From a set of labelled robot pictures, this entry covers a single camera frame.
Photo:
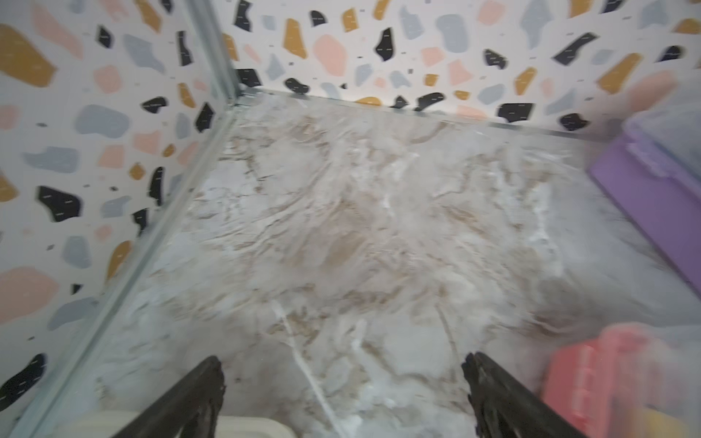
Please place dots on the pink toolbox with clear lid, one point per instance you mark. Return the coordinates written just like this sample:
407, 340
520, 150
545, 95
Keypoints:
633, 380

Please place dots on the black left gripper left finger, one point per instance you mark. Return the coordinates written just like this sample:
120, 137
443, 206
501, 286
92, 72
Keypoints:
189, 409

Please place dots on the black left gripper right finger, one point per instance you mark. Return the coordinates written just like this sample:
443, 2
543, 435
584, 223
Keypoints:
505, 408

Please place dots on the purple toolbox with clear lid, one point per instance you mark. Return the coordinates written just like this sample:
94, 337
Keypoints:
651, 171

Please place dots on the aluminium corner post left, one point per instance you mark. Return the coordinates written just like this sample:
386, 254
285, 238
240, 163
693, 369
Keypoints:
202, 14

